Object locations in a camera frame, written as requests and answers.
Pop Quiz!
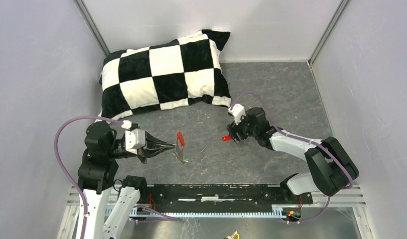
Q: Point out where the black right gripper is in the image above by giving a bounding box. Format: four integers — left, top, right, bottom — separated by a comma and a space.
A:
227, 112, 259, 144

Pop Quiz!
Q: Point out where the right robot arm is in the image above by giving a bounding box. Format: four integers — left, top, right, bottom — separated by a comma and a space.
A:
227, 104, 360, 203

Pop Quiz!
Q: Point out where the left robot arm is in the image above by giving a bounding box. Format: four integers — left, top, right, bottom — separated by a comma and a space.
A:
76, 120, 184, 239

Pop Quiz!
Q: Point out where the yellow carabiner with keys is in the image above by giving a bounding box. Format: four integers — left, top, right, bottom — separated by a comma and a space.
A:
224, 231, 240, 239

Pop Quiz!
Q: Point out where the black white checkered pillow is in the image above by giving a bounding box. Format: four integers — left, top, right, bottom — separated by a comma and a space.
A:
99, 29, 231, 120

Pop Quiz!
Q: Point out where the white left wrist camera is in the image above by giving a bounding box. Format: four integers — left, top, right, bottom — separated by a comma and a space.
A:
125, 128, 146, 155

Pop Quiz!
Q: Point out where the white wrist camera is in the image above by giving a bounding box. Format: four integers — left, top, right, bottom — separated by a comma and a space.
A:
125, 128, 146, 155
228, 104, 247, 125

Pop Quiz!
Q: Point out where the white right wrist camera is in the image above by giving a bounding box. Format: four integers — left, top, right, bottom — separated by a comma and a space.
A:
228, 104, 247, 125

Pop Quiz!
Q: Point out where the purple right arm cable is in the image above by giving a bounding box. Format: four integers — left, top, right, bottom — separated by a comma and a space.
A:
228, 92, 354, 223

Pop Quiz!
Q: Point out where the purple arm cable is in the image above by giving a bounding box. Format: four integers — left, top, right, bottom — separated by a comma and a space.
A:
54, 115, 133, 239
228, 92, 354, 223

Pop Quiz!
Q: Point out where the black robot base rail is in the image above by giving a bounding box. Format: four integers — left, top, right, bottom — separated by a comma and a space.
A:
138, 184, 313, 214

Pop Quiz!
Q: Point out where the grey slotted cable duct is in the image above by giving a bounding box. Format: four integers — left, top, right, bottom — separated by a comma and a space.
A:
101, 207, 301, 219

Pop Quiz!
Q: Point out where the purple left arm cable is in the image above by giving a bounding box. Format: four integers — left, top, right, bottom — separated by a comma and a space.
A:
54, 115, 133, 239

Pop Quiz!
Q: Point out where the aluminium corner post left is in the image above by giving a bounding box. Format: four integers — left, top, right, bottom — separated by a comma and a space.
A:
74, 0, 110, 56

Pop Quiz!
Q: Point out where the aluminium corner post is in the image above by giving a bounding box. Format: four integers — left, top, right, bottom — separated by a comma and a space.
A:
307, 0, 351, 67
74, 0, 110, 56

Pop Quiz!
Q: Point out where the aluminium corner post right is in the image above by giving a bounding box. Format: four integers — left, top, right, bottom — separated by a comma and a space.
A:
307, 0, 351, 67

